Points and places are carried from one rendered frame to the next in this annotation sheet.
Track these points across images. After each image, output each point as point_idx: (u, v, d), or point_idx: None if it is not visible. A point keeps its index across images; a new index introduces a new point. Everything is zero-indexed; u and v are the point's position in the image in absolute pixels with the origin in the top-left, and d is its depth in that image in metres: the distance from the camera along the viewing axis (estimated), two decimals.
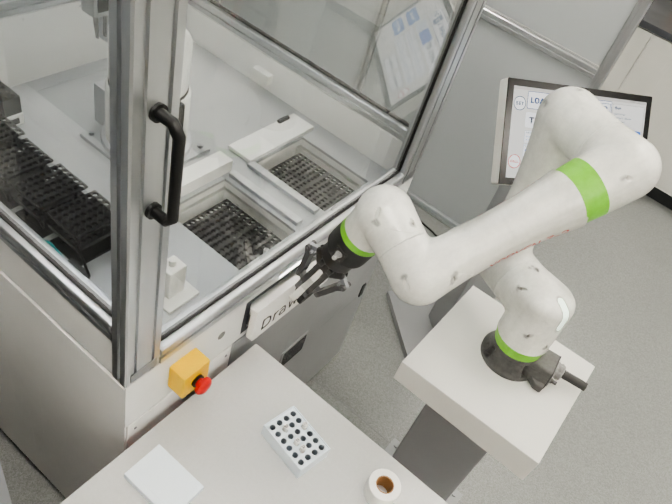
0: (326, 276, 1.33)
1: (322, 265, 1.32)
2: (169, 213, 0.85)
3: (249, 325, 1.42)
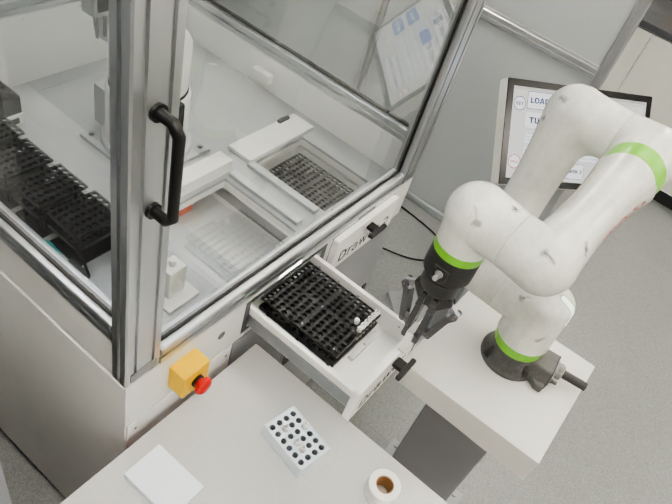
0: (432, 309, 1.19)
1: (425, 297, 1.18)
2: (169, 213, 0.85)
3: (347, 406, 1.33)
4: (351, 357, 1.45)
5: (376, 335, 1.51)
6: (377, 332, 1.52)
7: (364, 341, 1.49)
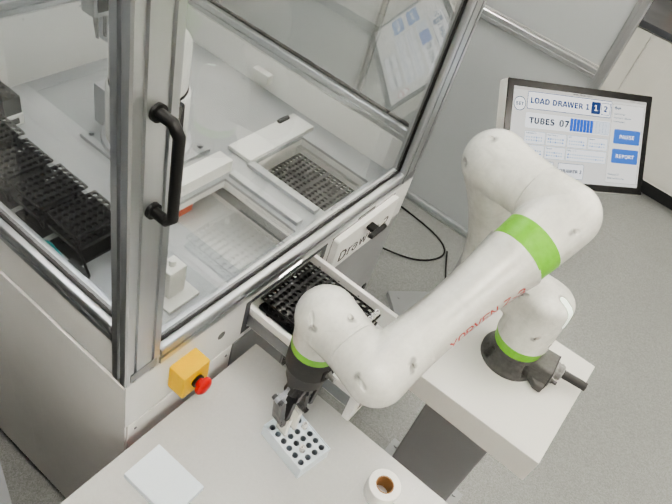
0: (312, 390, 1.23)
1: (305, 392, 1.21)
2: (169, 213, 0.85)
3: (347, 406, 1.33)
4: None
5: None
6: None
7: None
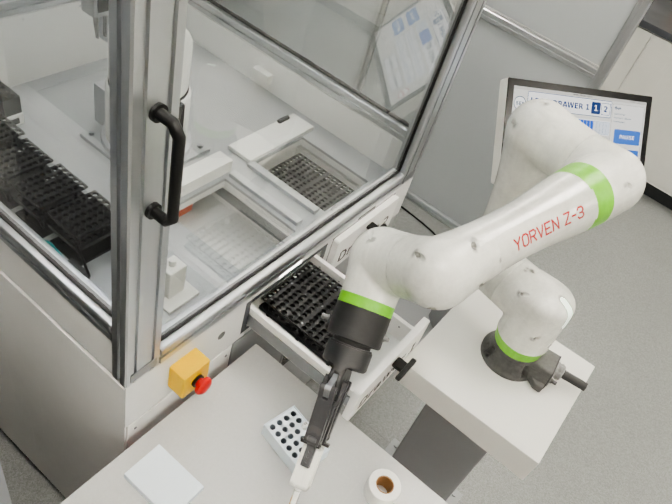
0: None
1: None
2: (169, 213, 0.85)
3: (347, 406, 1.33)
4: None
5: None
6: None
7: None
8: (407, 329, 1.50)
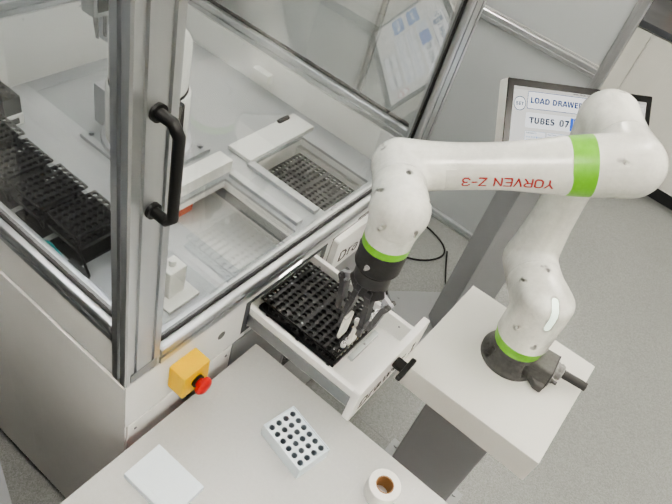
0: None
1: None
2: (169, 213, 0.85)
3: (347, 406, 1.33)
4: (351, 357, 1.45)
5: (376, 335, 1.51)
6: (377, 332, 1.52)
7: (364, 341, 1.49)
8: (407, 329, 1.50)
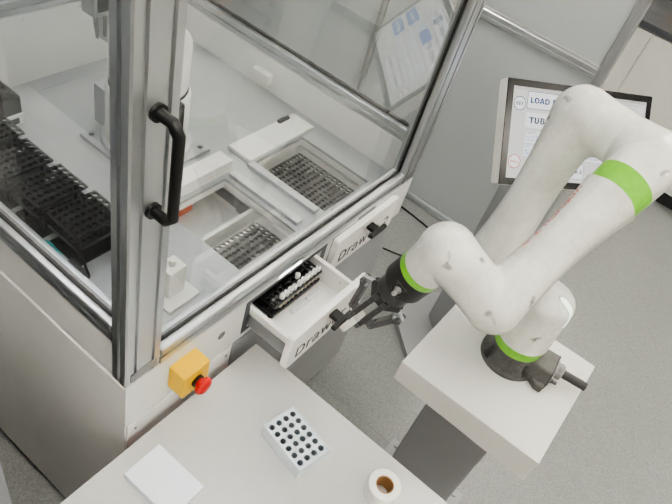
0: (381, 309, 1.32)
1: (377, 298, 1.31)
2: (169, 213, 0.85)
3: (283, 353, 1.39)
4: (292, 310, 1.50)
5: (318, 291, 1.56)
6: (320, 288, 1.57)
7: (306, 296, 1.54)
8: (348, 285, 1.55)
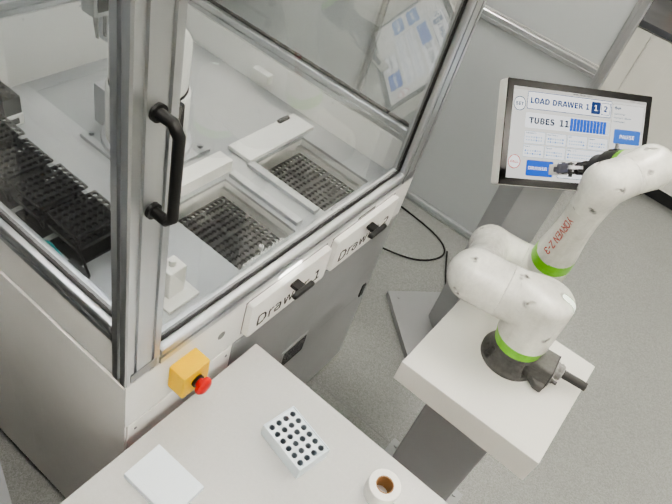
0: (582, 162, 1.70)
1: None
2: (169, 213, 0.85)
3: (244, 321, 1.42)
4: None
5: None
6: None
7: None
8: None
